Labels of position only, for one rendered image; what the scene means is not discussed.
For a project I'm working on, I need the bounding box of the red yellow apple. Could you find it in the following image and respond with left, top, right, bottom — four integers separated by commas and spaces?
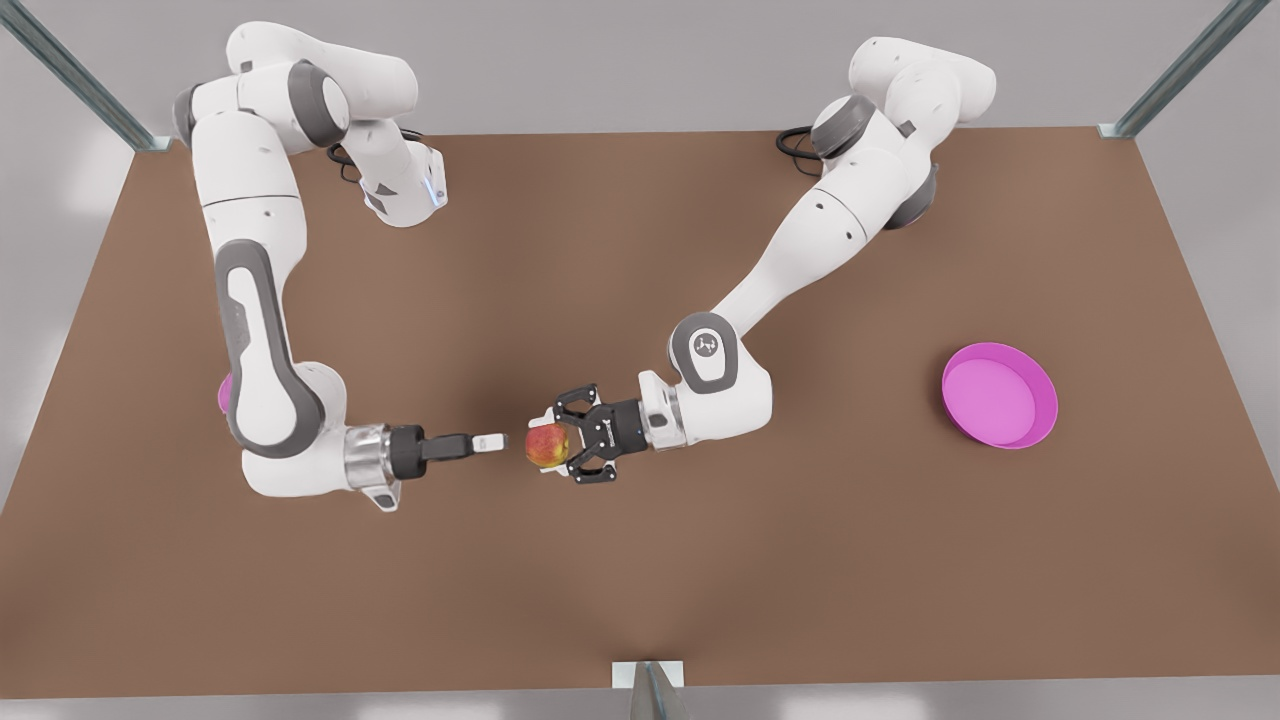
525, 422, 572, 471

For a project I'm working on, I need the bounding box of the pink plate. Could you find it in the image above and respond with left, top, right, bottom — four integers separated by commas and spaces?
941, 342, 1059, 450

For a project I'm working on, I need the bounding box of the silver frame post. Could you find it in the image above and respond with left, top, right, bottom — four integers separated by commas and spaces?
1097, 0, 1273, 140
611, 659, 688, 720
0, 0, 172, 152

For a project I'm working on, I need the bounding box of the black cable loop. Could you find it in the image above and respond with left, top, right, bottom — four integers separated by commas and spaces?
775, 125, 827, 180
326, 129, 425, 187

